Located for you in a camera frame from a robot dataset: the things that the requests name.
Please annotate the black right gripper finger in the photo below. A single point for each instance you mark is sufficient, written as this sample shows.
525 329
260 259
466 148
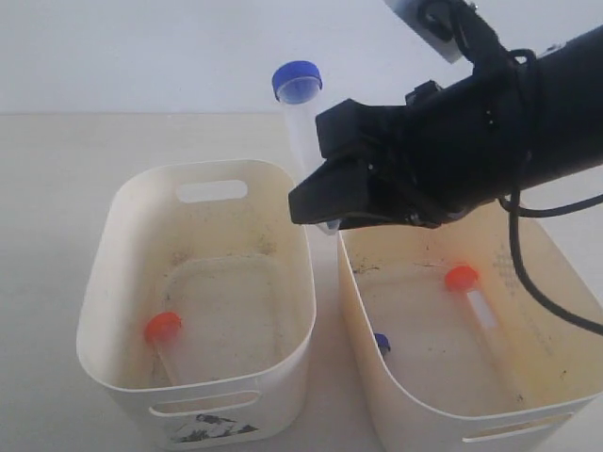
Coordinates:
335 196

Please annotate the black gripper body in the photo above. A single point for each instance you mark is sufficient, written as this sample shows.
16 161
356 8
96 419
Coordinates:
442 154

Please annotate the blue cap tube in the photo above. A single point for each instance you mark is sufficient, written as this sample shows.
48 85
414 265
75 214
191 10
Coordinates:
296 86
383 343

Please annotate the orange cap tube labelled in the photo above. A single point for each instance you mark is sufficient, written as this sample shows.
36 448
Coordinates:
464 282

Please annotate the cream plastic bin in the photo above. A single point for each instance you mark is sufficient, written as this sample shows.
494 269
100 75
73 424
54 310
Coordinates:
214 243
440 388

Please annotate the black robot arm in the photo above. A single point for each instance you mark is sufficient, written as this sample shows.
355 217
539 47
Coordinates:
566 89

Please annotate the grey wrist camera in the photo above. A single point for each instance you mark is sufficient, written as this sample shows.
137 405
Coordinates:
433 21

